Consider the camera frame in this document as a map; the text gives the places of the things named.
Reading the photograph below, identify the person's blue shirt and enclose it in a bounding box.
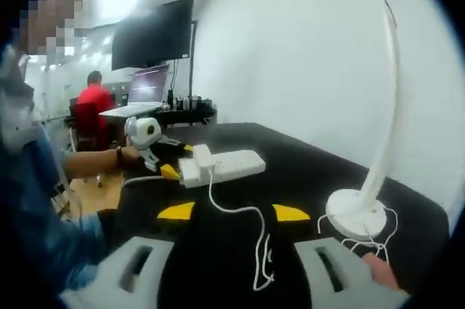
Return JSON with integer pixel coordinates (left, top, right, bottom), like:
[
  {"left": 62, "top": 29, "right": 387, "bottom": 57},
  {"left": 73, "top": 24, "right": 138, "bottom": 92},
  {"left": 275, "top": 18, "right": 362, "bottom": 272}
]
[{"left": 0, "top": 133, "right": 112, "bottom": 290}]

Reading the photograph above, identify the white power strip cable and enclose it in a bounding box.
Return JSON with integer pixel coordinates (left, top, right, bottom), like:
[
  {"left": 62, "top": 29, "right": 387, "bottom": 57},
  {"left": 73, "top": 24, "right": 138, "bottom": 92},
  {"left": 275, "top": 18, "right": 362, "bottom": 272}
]
[{"left": 121, "top": 174, "right": 165, "bottom": 189}]

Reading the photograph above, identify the person's right hand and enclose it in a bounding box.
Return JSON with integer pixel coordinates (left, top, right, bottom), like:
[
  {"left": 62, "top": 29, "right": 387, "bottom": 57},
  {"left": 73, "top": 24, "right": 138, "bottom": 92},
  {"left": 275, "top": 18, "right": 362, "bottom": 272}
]
[{"left": 363, "top": 252, "right": 401, "bottom": 292}]

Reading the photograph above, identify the black wall monitor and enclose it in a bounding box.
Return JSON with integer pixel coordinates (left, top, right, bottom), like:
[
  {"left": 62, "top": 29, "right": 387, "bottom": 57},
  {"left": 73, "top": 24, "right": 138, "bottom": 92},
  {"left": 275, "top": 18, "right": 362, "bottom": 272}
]
[{"left": 110, "top": 0, "right": 195, "bottom": 71}]

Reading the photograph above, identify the row of small dark items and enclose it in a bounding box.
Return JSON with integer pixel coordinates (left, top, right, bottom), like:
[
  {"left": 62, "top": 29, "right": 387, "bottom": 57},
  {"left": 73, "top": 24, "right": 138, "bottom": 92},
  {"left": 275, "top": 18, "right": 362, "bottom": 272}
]
[{"left": 166, "top": 92, "right": 216, "bottom": 113}]

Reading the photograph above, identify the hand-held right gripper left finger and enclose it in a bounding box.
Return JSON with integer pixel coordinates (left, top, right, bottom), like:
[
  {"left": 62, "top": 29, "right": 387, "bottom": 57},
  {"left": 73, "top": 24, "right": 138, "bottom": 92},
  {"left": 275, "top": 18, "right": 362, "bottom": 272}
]
[{"left": 60, "top": 201, "right": 197, "bottom": 309}]

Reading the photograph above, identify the white desk lamp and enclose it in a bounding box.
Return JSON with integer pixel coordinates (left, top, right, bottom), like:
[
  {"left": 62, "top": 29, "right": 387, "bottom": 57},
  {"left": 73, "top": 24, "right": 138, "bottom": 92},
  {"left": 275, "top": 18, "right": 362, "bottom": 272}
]
[{"left": 325, "top": 0, "right": 401, "bottom": 241}]

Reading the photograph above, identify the white power strip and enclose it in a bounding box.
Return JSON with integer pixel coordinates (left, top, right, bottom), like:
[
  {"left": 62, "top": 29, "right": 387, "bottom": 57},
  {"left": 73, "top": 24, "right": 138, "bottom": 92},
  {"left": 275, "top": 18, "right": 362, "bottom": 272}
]
[{"left": 178, "top": 148, "right": 267, "bottom": 190}]

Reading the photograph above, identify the white desk lamp plug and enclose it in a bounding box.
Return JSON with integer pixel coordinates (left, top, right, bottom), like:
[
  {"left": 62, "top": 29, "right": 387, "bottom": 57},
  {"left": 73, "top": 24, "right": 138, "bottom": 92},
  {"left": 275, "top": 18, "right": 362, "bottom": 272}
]
[{"left": 192, "top": 144, "right": 214, "bottom": 185}]

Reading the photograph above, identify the open silver laptop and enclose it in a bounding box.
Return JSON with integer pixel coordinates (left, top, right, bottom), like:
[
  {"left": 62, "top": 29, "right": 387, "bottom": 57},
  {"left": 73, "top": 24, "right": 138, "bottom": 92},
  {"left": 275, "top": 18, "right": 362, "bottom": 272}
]
[{"left": 98, "top": 63, "right": 171, "bottom": 119}]

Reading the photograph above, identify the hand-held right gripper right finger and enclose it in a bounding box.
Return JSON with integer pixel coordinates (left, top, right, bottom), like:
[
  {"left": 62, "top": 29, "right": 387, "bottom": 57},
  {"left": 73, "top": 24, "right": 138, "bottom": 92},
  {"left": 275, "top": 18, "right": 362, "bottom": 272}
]
[{"left": 272, "top": 204, "right": 410, "bottom": 309}]

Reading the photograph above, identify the person's left hand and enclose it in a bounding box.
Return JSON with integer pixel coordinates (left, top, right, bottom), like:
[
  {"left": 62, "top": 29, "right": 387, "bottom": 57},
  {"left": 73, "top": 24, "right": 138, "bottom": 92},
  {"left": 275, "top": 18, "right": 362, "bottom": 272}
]
[{"left": 121, "top": 143, "right": 149, "bottom": 169}]

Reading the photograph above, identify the white desk lamp cable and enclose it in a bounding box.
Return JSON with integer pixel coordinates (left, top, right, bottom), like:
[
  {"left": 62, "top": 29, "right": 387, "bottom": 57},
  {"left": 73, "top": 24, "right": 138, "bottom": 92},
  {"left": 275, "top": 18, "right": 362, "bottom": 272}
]
[{"left": 206, "top": 169, "right": 401, "bottom": 293}]

